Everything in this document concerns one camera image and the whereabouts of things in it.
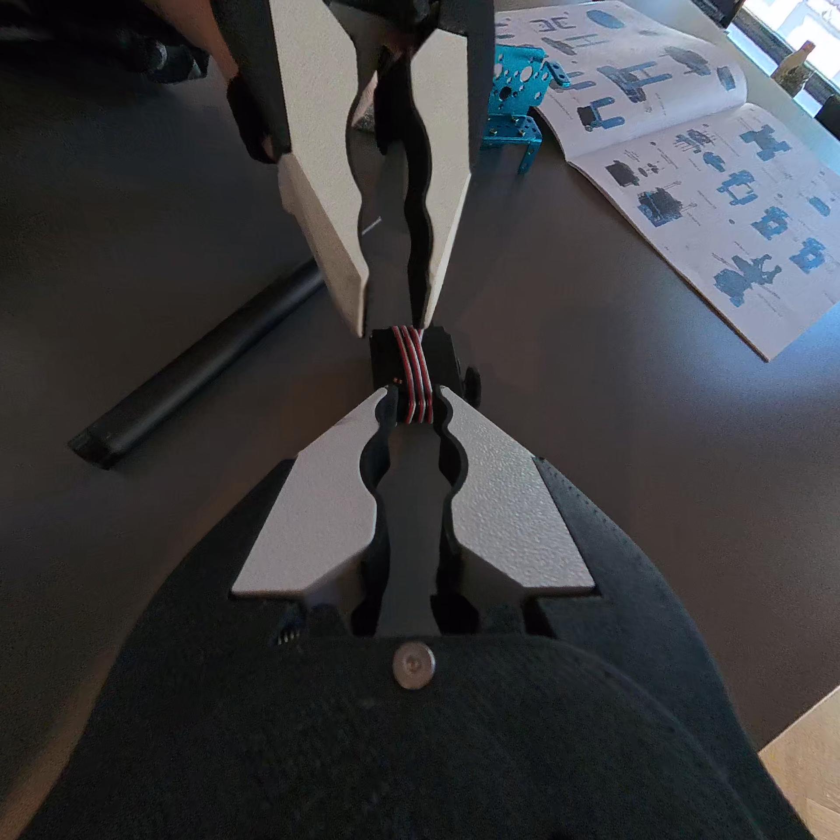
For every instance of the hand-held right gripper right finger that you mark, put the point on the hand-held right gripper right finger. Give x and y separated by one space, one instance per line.
518 525

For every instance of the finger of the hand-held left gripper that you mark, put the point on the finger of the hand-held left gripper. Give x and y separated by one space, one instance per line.
449 131
315 131

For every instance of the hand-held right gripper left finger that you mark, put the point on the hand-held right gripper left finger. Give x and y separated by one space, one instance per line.
315 525

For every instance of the blue metal bracket assembly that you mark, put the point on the blue metal bracket assembly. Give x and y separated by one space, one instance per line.
518 85

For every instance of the dark desk with wooden edge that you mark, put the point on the dark desk with wooden edge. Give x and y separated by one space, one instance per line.
590 459

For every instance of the clear bag of screws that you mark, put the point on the clear bag of screws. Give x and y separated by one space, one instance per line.
365 120

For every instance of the black screwdriver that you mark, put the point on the black screwdriver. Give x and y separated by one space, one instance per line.
197 367

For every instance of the open instruction booklet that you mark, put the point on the open instruction booklet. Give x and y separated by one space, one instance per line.
722 197

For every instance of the white bottle with red cap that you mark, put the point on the white bottle with red cap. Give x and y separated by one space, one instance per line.
794 65

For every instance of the black laptop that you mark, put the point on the black laptop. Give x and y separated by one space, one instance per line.
830 118

